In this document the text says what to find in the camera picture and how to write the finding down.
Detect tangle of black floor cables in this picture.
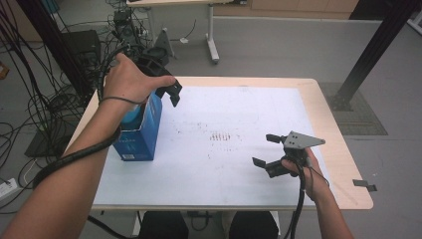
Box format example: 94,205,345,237
0,0,153,213

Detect black slanted frame post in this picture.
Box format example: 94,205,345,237
327,0,422,113

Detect black tape strip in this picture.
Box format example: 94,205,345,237
352,178,378,192

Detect person's left hand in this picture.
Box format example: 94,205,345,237
103,53,177,106

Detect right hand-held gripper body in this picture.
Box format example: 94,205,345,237
281,130,326,166

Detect white power strip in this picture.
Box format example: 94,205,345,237
0,177,18,202

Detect thin black cable loop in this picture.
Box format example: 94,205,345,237
186,210,214,232

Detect person's right hand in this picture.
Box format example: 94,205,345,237
281,147,329,202

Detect white table mat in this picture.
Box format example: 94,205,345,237
93,85,332,208

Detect black upright frame post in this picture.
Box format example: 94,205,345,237
16,0,94,98

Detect person's black pants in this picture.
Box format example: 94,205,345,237
137,210,280,239

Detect white standing desk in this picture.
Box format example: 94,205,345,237
125,0,248,69

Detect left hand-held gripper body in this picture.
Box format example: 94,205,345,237
135,28,176,78

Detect thick black right gripper cable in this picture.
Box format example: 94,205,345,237
283,163,308,239

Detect thin black wrist cord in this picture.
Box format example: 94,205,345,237
99,95,147,106
307,157,331,187

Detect blue cardboard box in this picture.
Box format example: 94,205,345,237
112,91,164,162

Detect black equipment case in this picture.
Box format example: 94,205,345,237
61,29,103,68

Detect black floor plate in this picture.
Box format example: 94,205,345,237
24,123,79,158

